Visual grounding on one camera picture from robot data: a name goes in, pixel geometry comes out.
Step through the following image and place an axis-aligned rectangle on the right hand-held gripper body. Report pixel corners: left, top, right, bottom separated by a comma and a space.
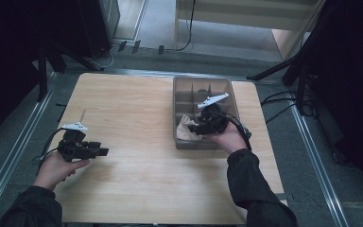
197, 93, 230, 136

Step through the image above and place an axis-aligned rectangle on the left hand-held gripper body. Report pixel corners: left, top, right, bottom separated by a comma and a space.
57, 122, 99, 164

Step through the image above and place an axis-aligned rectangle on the grey divided organiser box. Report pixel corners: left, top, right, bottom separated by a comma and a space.
172, 75, 245, 150

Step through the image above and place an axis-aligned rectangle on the person's right hand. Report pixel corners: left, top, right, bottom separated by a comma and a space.
206, 121, 249, 155

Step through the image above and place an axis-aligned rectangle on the person's left hand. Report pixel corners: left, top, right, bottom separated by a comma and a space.
32, 150, 91, 192

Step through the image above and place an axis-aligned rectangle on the black metal stand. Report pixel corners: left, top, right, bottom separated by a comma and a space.
36, 41, 105, 102

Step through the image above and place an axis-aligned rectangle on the black tripod stand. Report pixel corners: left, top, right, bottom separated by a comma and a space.
246, 0, 318, 116

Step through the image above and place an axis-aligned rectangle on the grey tape strip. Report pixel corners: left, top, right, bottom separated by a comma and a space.
278, 192, 295, 202

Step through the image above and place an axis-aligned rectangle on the dark cabinet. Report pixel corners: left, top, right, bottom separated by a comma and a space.
75, 0, 121, 60

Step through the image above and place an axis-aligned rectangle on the left hand-held gripper black cable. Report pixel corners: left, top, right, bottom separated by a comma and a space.
36, 127, 65, 176

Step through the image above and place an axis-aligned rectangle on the hand-held gripper black cable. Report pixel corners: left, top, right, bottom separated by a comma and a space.
216, 111, 253, 151
36, 127, 65, 176

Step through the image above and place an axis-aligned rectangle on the right hand-held gripper black cable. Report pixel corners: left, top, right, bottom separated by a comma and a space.
216, 111, 253, 151

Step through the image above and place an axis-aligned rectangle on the metal floor rail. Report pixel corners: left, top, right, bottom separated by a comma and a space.
287, 91, 352, 227
0, 71, 59, 218

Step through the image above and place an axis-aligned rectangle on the black floor cable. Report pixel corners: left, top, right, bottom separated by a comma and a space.
259, 90, 298, 107
265, 103, 298, 125

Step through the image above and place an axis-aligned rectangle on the white floor cable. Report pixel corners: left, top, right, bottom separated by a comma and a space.
91, 44, 125, 69

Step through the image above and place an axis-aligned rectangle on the black hanging cable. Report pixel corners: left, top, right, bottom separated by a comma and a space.
164, 0, 198, 53

